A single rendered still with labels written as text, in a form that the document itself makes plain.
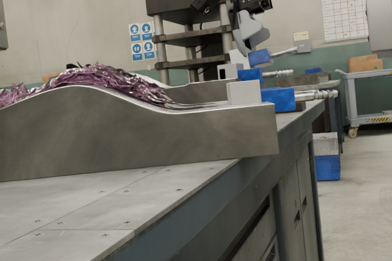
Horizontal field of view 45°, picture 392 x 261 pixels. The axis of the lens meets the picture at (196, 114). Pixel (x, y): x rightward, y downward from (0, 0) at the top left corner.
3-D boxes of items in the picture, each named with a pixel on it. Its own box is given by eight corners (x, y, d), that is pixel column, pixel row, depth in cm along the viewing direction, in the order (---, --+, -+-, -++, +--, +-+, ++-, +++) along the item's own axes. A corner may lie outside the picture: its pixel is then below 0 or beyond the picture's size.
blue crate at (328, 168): (341, 171, 432) (339, 147, 431) (340, 181, 393) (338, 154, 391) (274, 174, 451) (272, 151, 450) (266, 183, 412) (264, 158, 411)
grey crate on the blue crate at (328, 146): (339, 148, 430) (338, 131, 430) (338, 155, 391) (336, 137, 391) (272, 152, 450) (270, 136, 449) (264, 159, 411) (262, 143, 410)
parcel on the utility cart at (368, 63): (379, 74, 667) (377, 54, 666) (384, 74, 635) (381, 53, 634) (349, 78, 675) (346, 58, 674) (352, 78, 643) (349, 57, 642)
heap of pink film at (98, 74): (180, 103, 74) (174, 53, 73) (169, 109, 56) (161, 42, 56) (16, 121, 75) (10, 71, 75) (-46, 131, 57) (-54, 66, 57)
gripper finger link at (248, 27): (264, 43, 91) (257, 2, 94) (234, 52, 93) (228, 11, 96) (268, 50, 94) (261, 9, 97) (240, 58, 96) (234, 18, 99)
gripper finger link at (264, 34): (274, 55, 99) (263, 11, 98) (247, 62, 101) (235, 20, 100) (276, 54, 102) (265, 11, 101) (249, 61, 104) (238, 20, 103)
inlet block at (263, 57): (301, 64, 96) (296, 38, 97) (298, 60, 92) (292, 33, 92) (240, 79, 101) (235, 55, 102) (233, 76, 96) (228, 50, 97)
